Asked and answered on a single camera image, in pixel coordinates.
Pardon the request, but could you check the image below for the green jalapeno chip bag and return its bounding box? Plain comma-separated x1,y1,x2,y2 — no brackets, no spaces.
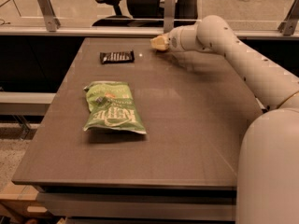
83,81,147,134

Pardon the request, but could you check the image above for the middle metal bracket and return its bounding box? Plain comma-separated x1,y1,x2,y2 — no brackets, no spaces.
164,0,176,33

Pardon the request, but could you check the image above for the wooden box under table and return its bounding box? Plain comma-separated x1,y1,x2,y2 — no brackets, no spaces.
0,182,52,223

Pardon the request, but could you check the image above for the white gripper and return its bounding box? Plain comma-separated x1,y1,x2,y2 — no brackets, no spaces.
150,25,195,51

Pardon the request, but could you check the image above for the black office chair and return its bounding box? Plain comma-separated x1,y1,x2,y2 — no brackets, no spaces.
93,0,198,27

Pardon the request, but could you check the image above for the metal bracket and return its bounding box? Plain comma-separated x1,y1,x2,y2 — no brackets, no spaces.
278,0,299,35
37,0,61,32
164,0,176,33

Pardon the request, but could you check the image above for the right metal bracket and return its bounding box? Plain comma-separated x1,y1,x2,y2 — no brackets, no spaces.
278,0,299,35

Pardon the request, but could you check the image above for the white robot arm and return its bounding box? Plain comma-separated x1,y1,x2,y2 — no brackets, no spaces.
150,15,299,224

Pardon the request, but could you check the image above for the black chocolate bar wrapper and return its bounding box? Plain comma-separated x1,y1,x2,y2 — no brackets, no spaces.
100,50,135,64

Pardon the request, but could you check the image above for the left metal bracket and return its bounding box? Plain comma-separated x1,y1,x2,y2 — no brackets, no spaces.
37,0,61,32

